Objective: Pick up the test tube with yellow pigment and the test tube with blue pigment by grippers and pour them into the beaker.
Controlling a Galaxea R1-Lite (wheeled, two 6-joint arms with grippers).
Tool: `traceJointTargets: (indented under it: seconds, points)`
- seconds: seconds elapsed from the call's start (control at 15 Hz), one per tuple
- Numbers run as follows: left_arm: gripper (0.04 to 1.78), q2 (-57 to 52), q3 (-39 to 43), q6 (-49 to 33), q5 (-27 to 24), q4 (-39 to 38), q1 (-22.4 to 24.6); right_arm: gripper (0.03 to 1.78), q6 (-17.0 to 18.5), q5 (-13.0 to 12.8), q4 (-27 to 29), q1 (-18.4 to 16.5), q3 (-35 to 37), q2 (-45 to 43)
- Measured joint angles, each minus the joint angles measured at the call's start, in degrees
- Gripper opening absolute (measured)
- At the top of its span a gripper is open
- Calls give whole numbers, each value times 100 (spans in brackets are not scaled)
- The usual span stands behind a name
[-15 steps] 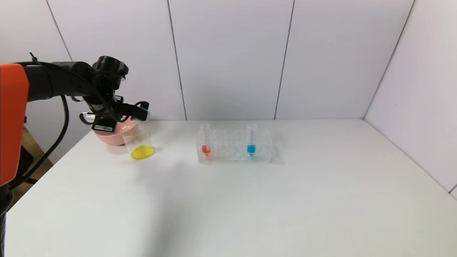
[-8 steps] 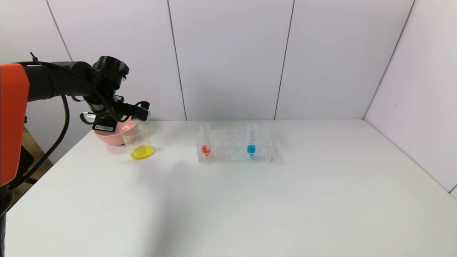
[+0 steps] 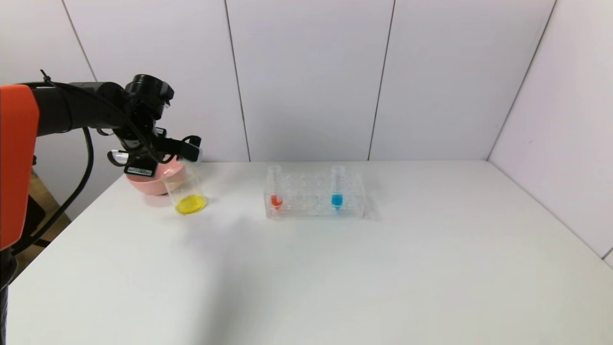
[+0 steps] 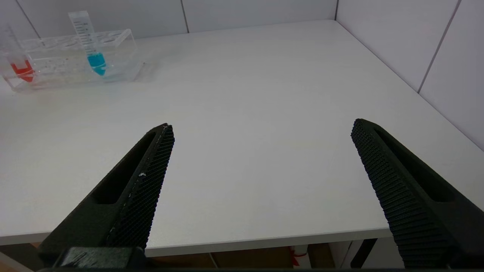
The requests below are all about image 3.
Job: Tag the black and orange left arm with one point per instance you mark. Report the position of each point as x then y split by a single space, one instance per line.
19 167

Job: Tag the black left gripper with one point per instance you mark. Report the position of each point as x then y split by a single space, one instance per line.
140 169

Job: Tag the test tube with blue pigment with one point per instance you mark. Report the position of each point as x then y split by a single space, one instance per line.
337 200

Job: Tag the black chair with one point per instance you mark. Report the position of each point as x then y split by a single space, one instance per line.
40 218

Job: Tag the test tube with red pigment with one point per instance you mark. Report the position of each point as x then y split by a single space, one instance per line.
276 201

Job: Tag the clear plastic test tube rack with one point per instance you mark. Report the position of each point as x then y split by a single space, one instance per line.
306 201

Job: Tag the pink bowl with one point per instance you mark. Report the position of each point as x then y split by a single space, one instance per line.
148 187

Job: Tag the clear glass beaker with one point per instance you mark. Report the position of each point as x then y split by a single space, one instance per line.
190 205

